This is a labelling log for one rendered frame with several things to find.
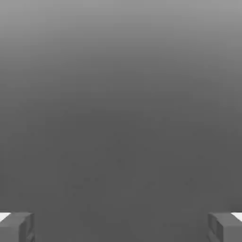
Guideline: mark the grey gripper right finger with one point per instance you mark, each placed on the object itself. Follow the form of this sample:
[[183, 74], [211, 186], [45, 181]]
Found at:
[[228, 228]]

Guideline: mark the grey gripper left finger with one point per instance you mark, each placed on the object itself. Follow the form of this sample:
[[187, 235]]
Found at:
[[13, 228]]

